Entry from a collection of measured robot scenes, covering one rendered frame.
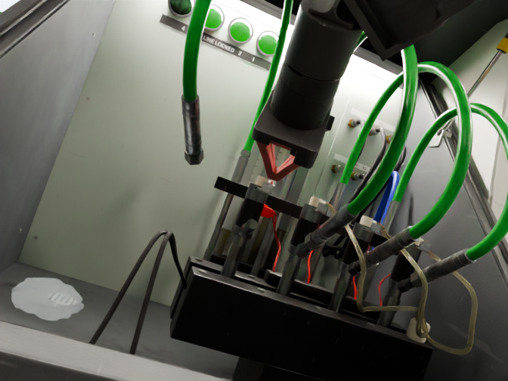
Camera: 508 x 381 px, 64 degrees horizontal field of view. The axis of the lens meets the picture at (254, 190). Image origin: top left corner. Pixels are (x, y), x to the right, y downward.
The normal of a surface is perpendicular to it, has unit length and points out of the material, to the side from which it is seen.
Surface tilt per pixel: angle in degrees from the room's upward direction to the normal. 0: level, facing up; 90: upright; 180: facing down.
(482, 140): 90
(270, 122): 47
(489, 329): 90
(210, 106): 90
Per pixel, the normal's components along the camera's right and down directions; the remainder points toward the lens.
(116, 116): 0.20, 0.06
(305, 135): 0.22, -0.66
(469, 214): -0.91, -0.34
